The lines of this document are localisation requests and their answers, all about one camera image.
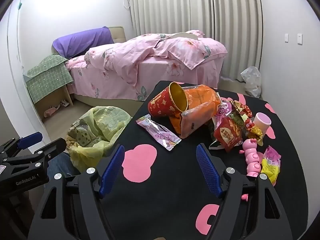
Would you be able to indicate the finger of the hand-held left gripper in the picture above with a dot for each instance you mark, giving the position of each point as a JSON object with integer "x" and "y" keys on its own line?
{"x": 31, "y": 138}
{"x": 53, "y": 147}

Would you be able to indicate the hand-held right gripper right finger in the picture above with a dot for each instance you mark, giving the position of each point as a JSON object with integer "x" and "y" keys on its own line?
{"x": 207, "y": 170}

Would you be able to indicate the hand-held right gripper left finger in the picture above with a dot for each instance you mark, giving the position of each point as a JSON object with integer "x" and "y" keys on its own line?
{"x": 112, "y": 165}

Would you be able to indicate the trash bin with yellow-green liner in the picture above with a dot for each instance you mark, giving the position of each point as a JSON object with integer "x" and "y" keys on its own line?
{"x": 100, "y": 120}

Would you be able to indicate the pink caterpillar toy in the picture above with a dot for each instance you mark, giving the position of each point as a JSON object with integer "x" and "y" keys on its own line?
{"x": 252, "y": 157}

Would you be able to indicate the orange snack bag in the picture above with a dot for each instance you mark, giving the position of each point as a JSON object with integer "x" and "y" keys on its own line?
{"x": 197, "y": 120}

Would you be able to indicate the long pink wrapper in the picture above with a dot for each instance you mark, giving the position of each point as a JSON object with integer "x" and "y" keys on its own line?
{"x": 160, "y": 132}

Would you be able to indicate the pink cartoon packet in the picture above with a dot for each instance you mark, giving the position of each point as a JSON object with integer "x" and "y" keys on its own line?
{"x": 223, "y": 109}

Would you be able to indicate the yellow pink packet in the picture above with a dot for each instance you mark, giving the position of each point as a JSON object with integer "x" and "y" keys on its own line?
{"x": 271, "y": 165}

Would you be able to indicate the yellow red snack packet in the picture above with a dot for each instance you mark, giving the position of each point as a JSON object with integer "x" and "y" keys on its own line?
{"x": 241, "y": 110}

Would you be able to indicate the pink cup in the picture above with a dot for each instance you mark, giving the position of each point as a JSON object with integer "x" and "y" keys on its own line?
{"x": 261, "y": 123}

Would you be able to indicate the red paper cup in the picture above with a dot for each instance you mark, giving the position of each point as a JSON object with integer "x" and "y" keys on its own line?
{"x": 160, "y": 105}

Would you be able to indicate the person's leg in jeans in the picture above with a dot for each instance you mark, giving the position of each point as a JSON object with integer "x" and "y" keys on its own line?
{"x": 58, "y": 163}

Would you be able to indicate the black pink patterned tablecloth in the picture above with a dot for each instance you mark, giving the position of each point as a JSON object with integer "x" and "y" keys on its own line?
{"x": 175, "y": 180}

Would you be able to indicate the pink slippers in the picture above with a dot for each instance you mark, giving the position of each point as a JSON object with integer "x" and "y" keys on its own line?
{"x": 51, "y": 110}

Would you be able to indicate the white shoes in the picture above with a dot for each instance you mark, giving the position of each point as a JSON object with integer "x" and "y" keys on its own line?
{"x": 65, "y": 103}

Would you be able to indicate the wooden nightstand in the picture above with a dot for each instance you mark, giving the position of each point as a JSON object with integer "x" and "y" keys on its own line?
{"x": 56, "y": 96}

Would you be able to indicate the green checked cloth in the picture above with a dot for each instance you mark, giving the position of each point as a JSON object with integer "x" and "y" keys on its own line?
{"x": 47, "y": 75}

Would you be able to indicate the bed with pink sheet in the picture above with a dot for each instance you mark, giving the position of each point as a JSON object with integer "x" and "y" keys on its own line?
{"x": 155, "y": 76}

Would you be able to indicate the white plastic bag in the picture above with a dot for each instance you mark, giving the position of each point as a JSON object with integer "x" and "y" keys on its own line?
{"x": 251, "y": 80}

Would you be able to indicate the pink floral duvet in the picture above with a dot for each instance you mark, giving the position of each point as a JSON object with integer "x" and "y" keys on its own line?
{"x": 120, "y": 57}

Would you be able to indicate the purple pillow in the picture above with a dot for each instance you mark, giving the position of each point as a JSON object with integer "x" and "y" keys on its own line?
{"x": 80, "y": 41}

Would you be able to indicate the beige headboard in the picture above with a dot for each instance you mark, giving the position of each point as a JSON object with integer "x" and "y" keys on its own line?
{"x": 117, "y": 33}

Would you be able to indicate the beige pleated curtain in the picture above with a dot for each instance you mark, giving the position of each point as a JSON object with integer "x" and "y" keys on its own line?
{"x": 162, "y": 5}
{"x": 237, "y": 22}

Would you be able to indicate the green wall hook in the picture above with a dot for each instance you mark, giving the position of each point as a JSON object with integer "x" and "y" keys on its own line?
{"x": 20, "y": 5}

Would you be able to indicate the white wall switch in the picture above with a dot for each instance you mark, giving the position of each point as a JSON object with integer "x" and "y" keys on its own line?
{"x": 299, "y": 38}
{"x": 286, "y": 38}

